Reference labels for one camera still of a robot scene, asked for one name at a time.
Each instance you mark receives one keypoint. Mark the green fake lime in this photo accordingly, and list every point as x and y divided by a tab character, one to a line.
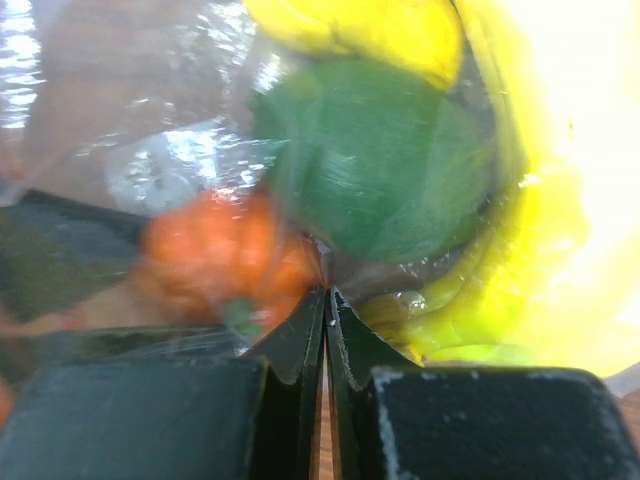
373	160

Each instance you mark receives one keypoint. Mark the small orange fake pumpkin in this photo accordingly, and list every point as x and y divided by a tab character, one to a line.
215	260

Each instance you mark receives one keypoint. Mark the yellow fake banana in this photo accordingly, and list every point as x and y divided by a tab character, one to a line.
553	278
425	37

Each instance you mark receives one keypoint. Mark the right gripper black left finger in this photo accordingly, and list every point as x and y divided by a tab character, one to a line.
171	404

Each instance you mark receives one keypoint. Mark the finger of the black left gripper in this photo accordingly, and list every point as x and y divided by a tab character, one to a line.
56	252

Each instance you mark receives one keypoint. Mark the clear zip top bag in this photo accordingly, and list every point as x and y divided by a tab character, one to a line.
141	106

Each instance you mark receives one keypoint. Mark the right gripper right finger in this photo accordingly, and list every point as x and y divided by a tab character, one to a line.
392	419

